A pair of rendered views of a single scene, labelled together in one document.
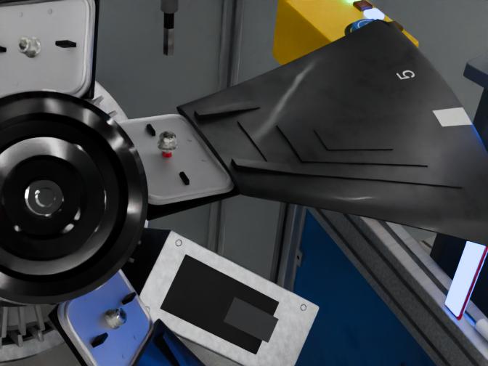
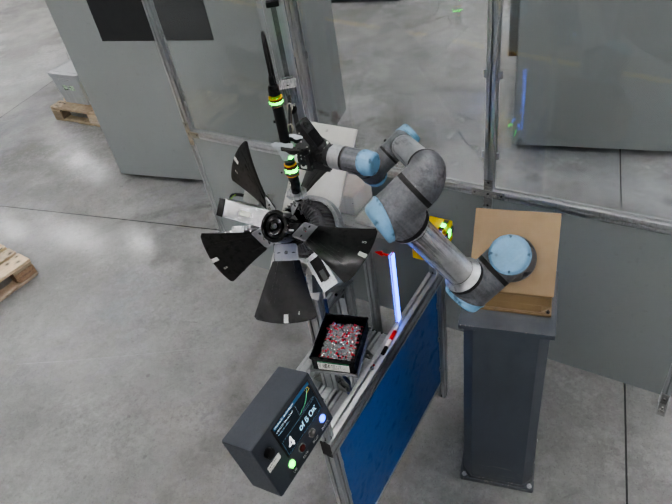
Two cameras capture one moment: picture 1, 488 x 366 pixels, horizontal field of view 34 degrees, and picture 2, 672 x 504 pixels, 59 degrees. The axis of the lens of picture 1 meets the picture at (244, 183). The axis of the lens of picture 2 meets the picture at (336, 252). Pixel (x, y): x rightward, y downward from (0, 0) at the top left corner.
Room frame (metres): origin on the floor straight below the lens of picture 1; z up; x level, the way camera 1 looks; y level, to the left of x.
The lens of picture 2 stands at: (-0.12, -1.58, 2.50)
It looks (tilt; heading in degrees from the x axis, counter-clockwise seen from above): 40 degrees down; 69
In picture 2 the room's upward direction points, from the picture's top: 11 degrees counter-clockwise
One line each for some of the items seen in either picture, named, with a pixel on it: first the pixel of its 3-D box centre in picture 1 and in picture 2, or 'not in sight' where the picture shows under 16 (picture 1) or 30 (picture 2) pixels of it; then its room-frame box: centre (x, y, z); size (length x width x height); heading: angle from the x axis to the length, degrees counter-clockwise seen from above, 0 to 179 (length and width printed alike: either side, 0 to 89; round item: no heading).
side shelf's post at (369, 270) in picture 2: not in sight; (370, 279); (0.82, 0.44, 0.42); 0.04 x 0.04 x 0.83; 31
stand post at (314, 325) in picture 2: not in sight; (320, 334); (0.43, 0.22, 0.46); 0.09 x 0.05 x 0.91; 121
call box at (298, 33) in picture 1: (340, 53); (432, 240); (0.85, -0.10, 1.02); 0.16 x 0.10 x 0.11; 31
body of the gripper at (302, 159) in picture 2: not in sight; (315, 154); (0.47, -0.04, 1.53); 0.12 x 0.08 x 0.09; 121
